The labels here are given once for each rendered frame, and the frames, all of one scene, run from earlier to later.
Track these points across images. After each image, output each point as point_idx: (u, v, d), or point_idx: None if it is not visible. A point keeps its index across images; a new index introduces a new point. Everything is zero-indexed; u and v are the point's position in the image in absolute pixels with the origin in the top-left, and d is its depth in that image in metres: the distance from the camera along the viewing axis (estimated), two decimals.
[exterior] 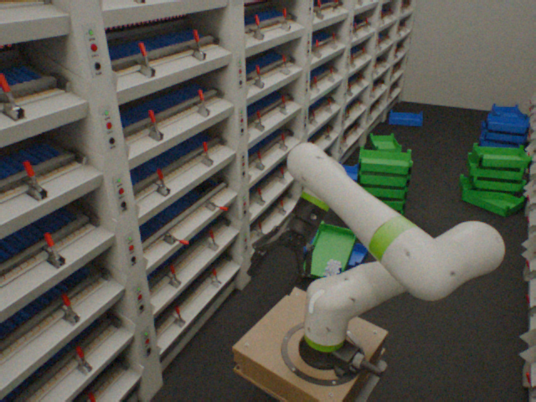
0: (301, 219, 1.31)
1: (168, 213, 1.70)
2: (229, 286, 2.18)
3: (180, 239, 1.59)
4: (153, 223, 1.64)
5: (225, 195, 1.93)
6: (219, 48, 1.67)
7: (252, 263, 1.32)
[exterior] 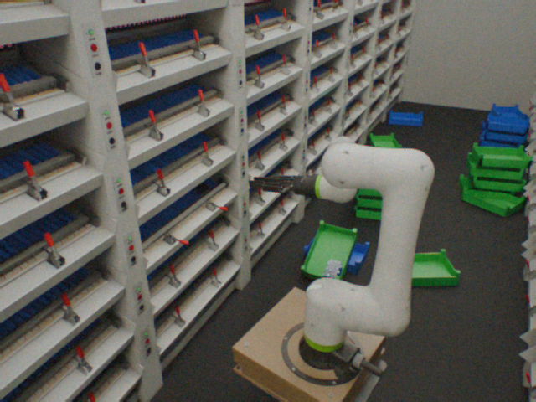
0: None
1: (168, 213, 1.70)
2: (229, 286, 2.18)
3: (180, 239, 1.59)
4: (153, 223, 1.64)
5: (225, 195, 1.93)
6: (219, 48, 1.67)
7: (261, 180, 1.83)
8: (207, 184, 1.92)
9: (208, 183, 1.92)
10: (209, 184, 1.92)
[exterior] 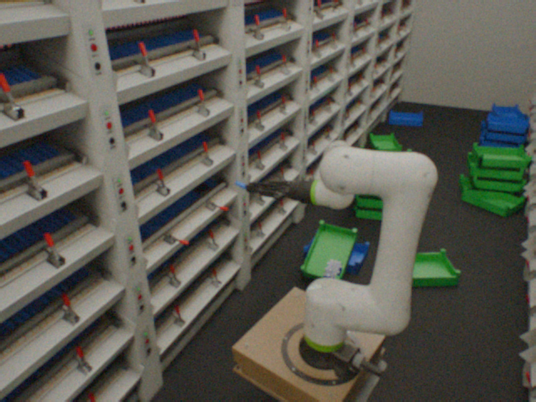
0: None
1: (168, 213, 1.70)
2: (229, 286, 2.18)
3: (180, 239, 1.59)
4: (153, 223, 1.64)
5: (225, 195, 1.93)
6: (219, 48, 1.67)
7: None
8: (207, 184, 1.92)
9: (208, 183, 1.92)
10: (209, 184, 1.92)
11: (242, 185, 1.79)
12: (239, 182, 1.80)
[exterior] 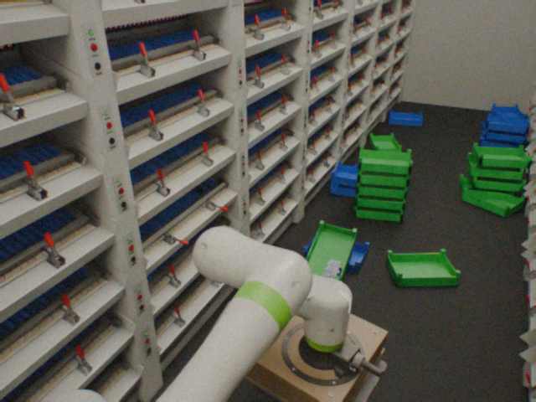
0: None
1: (168, 213, 1.70)
2: (229, 286, 2.18)
3: (180, 239, 1.59)
4: (153, 223, 1.64)
5: (225, 195, 1.93)
6: (219, 48, 1.67)
7: None
8: (207, 184, 1.92)
9: (208, 183, 1.92)
10: (209, 184, 1.92)
11: (203, 187, 1.89)
12: (200, 184, 1.90)
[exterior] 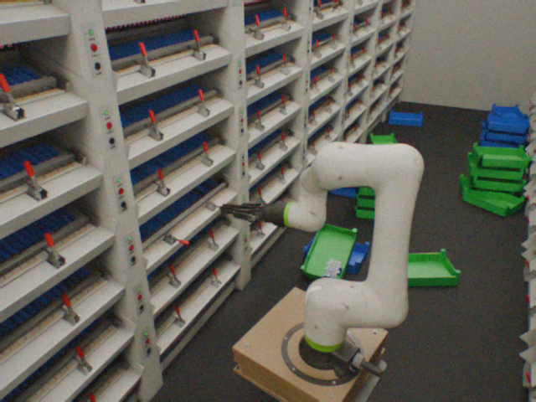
0: None
1: (168, 213, 1.70)
2: (229, 286, 2.18)
3: (180, 239, 1.59)
4: (153, 223, 1.64)
5: (225, 195, 1.93)
6: (219, 48, 1.67)
7: (227, 209, 1.78)
8: (207, 184, 1.92)
9: (208, 183, 1.92)
10: (209, 184, 1.92)
11: (203, 187, 1.89)
12: (200, 184, 1.90)
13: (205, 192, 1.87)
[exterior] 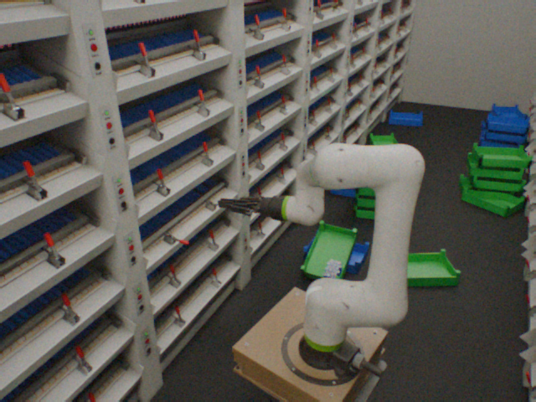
0: None
1: (167, 213, 1.70)
2: (229, 286, 2.18)
3: (180, 239, 1.59)
4: (152, 223, 1.64)
5: (225, 195, 1.93)
6: (219, 48, 1.67)
7: (224, 203, 1.77)
8: (206, 183, 1.93)
9: (207, 182, 1.92)
10: (208, 183, 1.92)
11: (201, 186, 1.89)
12: (199, 183, 1.90)
13: (204, 191, 1.87)
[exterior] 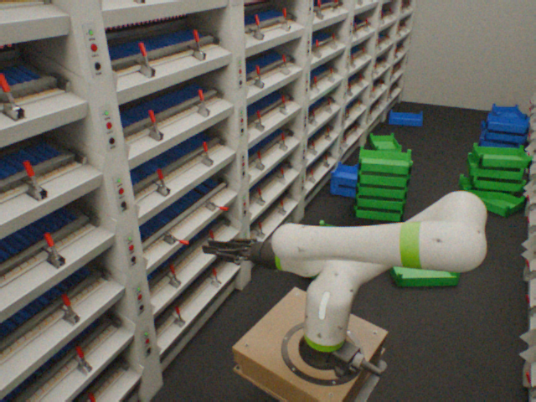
0: None
1: (168, 213, 1.70)
2: (229, 286, 2.18)
3: (180, 239, 1.59)
4: (153, 223, 1.64)
5: (225, 195, 1.93)
6: (219, 48, 1.67)
7: (209, 249, 1.53)
8: (207, 184, 1.92)
9: (208, 183, 1.92)
10: (209, 184, 1.92)
11: (203, 187, 1.89)
12: (200, 184, 1.89)
13: (205, 192, 1.87)
